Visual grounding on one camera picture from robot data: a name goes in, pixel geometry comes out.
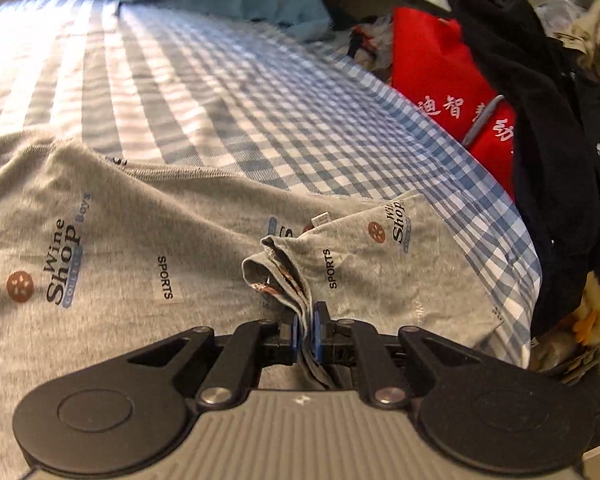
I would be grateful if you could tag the beige garment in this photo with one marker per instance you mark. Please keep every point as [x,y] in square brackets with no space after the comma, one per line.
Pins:
[597,35]

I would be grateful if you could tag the red printed cloth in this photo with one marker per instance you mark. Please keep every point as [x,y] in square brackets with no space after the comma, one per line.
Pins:
[445,80]

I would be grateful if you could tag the grey printed t-shirt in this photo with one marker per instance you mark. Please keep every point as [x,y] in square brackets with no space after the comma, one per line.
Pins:
[130,240]

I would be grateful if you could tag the black garment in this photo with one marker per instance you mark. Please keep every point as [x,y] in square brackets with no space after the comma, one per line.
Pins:
[545,125]

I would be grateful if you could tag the yellow plush toy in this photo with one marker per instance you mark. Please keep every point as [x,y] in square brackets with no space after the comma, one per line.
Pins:
[591,317]

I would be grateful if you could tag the blue checked bed sheet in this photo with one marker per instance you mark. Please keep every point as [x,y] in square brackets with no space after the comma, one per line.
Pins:
[220,95]

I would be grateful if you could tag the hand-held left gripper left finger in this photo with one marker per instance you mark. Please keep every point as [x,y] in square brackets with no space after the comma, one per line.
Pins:
[293,336]

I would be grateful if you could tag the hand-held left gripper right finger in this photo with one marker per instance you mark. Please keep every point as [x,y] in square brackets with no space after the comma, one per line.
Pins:
[320,336]

